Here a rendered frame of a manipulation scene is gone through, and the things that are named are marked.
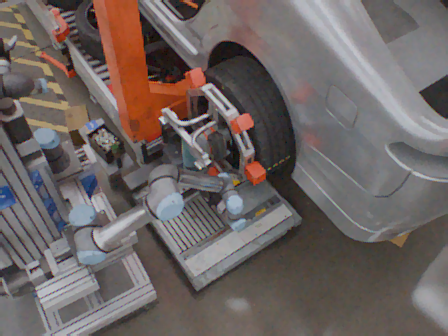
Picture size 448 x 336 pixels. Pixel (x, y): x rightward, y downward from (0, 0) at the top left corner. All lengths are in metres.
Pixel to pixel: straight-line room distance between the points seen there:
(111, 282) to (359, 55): 1.88
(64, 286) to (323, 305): 1.56
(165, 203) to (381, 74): 0.95
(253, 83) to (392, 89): 0.83
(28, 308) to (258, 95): 1.74
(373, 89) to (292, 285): 1.65
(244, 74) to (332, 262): 1.41
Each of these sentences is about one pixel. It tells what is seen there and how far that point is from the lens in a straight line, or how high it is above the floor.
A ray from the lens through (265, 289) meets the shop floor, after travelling 3.18.
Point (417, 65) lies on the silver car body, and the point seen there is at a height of 0.94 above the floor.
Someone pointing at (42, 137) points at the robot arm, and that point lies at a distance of 2.56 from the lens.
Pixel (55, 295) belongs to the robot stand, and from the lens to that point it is 2.48.
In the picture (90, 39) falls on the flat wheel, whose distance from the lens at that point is 3.88.
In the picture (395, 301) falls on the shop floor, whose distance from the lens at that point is 3.34.
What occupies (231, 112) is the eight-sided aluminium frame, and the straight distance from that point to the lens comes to 2.43.
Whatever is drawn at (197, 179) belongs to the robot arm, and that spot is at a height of 1.11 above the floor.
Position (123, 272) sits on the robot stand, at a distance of 3.03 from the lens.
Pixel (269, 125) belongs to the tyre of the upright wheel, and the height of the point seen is 1.07.
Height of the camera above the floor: 2.96
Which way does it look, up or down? 55 degrees down
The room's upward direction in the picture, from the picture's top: 1 degrees clockwise
